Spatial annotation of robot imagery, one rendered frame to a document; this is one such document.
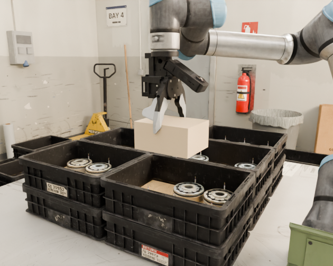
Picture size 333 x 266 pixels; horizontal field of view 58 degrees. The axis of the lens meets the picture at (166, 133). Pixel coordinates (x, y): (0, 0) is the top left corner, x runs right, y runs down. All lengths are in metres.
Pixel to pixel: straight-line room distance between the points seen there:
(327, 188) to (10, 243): 0.98
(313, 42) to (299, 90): 2.91
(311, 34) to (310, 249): 0.59
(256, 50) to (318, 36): 0.17
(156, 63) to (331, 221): 0.60
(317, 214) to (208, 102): 3.41
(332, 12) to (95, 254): 0.95
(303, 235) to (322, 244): 0.05
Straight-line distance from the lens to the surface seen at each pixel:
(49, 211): 1.19
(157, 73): 0.79
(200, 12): 0.79
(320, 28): 0.97
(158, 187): 1.11
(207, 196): 0.98
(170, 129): 0.73
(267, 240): 1.10
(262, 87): 3.98
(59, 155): 1.34
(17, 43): 4.30
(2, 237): 1.20
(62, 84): 4.86
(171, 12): 0.77
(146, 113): 0.76
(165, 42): 0.76
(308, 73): 3.87
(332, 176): 0.94
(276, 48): 1.00
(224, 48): 0.93
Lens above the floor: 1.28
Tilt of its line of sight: 14 degrees down
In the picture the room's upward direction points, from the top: straight up
